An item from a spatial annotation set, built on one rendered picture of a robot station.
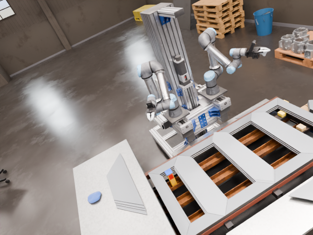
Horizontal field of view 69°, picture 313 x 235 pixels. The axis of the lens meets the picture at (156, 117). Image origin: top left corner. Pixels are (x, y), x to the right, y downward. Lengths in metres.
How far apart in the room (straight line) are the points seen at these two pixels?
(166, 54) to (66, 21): 10.54
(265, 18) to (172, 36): 4.12
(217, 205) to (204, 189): 0.18
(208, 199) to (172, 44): 1.46
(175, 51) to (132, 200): 1.45
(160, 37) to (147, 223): 1.61
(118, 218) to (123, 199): 0.14
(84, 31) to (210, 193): 11.58
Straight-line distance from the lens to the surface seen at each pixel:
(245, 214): 2.18
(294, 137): 2.28
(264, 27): 6.33
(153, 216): 1.73
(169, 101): 2.06
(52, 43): 12.73
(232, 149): 2.20
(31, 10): 12.61
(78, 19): 12.71
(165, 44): 2.32
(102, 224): 1.89
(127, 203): 1.85
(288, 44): 5.13
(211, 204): 1.90
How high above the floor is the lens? 2.46
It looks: 34 degrees down
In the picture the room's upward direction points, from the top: 23 degrees counter-clockwise
